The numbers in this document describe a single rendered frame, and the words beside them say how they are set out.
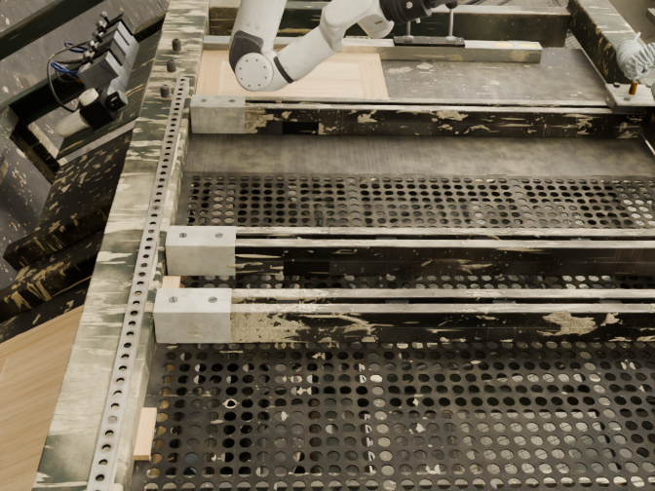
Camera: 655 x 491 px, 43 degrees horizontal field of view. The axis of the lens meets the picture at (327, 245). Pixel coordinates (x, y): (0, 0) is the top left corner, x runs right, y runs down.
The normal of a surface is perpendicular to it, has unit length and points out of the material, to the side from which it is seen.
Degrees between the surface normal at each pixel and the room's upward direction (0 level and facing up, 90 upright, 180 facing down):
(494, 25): 90
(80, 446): 60
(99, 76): 90
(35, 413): 90
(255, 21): 90
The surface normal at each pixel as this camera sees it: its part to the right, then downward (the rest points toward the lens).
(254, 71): -0.11, 0.33
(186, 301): 0.04, -0.80
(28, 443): -0.47, -0.69
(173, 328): 0.04, 0.61
